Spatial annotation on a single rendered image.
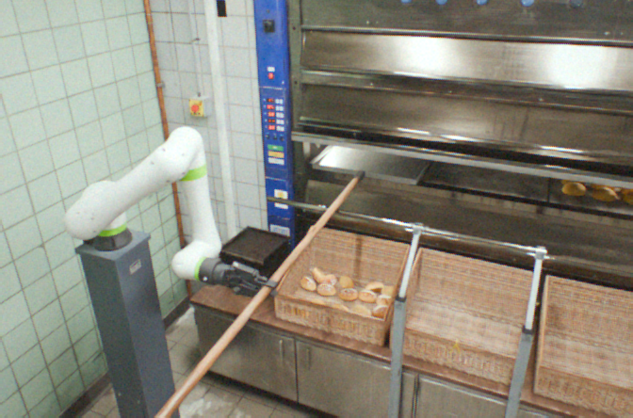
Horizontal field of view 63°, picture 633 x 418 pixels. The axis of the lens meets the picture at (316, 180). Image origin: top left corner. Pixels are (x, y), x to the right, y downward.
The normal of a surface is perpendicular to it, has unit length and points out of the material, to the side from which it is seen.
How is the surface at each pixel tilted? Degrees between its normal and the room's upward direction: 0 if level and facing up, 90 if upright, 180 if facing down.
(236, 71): 90
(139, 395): 90
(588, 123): 70
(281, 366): 90
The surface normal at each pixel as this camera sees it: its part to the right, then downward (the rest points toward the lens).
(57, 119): 0.91, 0.16
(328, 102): -0.39, 0.06
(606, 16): -0.41, 0.40
